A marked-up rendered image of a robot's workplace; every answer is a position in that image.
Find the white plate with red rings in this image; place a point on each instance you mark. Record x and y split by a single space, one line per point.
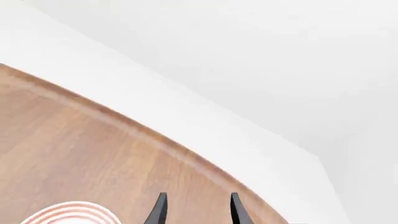
73 213

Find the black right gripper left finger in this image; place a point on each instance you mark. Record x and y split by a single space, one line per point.
159 211

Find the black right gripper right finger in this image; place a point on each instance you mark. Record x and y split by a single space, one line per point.
239 212

